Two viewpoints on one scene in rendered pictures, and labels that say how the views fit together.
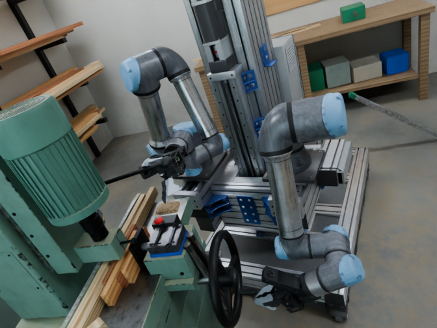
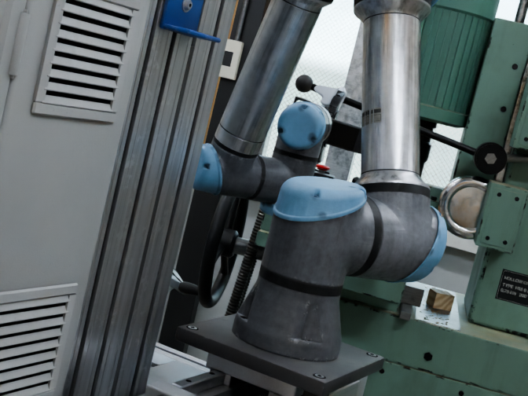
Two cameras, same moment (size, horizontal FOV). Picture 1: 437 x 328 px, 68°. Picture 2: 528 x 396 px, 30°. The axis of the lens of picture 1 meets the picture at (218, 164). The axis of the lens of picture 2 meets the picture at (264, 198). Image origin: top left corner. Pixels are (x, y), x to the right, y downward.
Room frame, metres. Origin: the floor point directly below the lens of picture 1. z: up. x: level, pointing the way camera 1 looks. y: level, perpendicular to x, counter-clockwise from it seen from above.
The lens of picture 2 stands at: (2.76, -0.22, 1.16)
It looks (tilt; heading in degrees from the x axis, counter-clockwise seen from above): 7 degrees down; 170
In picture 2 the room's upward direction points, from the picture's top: 14 degrees clockwise
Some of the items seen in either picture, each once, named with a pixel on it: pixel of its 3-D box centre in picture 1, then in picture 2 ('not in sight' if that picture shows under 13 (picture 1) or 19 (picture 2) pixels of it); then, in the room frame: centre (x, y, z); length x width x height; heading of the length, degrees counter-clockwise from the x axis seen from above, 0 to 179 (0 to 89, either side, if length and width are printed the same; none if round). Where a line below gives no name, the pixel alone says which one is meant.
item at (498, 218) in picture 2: not in sight; (500, 216); (1.03, 0.54, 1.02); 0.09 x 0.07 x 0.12; 161
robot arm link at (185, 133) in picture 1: (181, 140); (302, 126); (1.16, 0.11, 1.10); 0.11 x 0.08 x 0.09; 161
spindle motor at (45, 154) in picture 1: (51, 161); (442, 45); (0.82, 0.41, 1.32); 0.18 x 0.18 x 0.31
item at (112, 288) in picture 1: (124, 264); not in sight; (0.79, 0.39, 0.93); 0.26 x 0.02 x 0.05; 161
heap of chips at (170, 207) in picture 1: (166, 205); not in sight; (1.05, 0.24, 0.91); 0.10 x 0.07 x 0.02; 71
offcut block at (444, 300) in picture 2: not in sight; (440, 299); (0.89, 0.52, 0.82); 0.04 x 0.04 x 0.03; 4
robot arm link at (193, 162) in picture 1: (193, 159); (280, 182); (1.16, 0.09, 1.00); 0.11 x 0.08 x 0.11; 114
